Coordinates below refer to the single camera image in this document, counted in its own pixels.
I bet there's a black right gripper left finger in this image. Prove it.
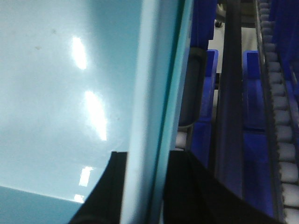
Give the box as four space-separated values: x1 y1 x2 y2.
69 152 127 224

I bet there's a dark steel rail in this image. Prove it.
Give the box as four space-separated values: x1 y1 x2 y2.
215 0 243 198

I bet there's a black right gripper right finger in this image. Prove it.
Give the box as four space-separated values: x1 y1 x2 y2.
163 151 278 224

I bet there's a white roller conveyor track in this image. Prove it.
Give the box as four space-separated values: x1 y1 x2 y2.
254 0 299 224

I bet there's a dark blue bin beside rail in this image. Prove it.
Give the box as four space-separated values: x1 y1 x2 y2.
242 50 273 217

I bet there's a light blue plastic bin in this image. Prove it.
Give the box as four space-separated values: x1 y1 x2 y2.
0 0 193 224

